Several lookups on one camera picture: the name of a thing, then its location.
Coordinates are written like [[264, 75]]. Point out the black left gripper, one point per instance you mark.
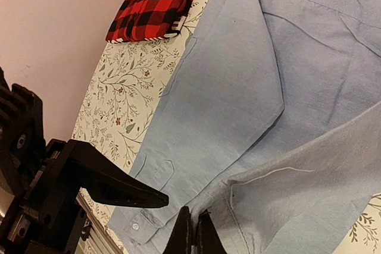
[[23, 157]]

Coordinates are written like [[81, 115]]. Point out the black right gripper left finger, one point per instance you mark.
[[180, 241]]

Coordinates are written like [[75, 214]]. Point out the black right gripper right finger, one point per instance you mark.
[[207, 239]]

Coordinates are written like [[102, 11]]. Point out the light blue long sleeve shirt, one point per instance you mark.
[[270, 124]]

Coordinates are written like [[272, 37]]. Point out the floral patterned table cloth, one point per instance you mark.
[[125, 90]]

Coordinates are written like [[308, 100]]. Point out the red black plaid shirt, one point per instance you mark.
[[145, 20]]

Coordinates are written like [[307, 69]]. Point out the aluminium front rail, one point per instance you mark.
[[98, 237]]

